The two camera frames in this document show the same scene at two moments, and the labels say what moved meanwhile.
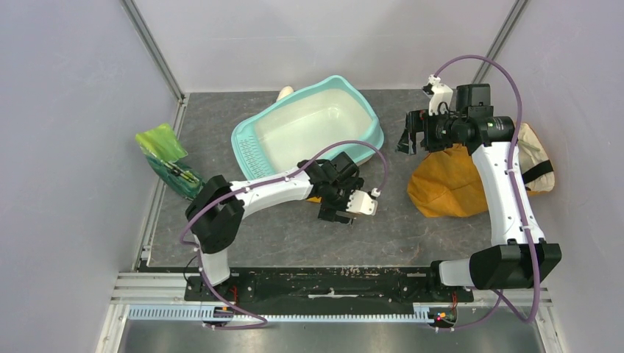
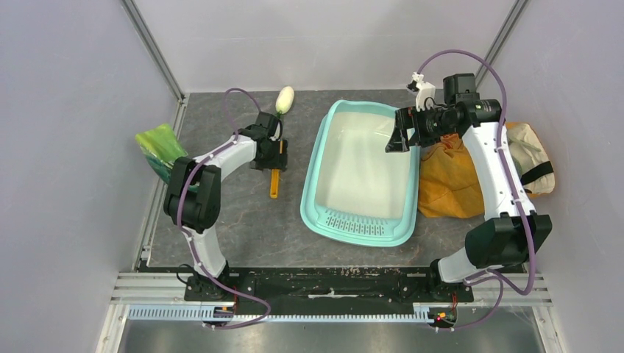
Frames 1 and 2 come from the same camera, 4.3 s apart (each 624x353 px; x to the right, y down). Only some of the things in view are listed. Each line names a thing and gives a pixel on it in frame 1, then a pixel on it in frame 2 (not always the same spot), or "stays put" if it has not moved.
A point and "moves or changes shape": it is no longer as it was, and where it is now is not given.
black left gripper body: x=338 y=198 -> x=267 y=161
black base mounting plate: x=324 y=290 stays put
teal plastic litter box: x=332 y=118 moves or changes shape
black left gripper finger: x=337 y=216 -> x=281 y=159
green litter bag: x=162 y=151 stays put
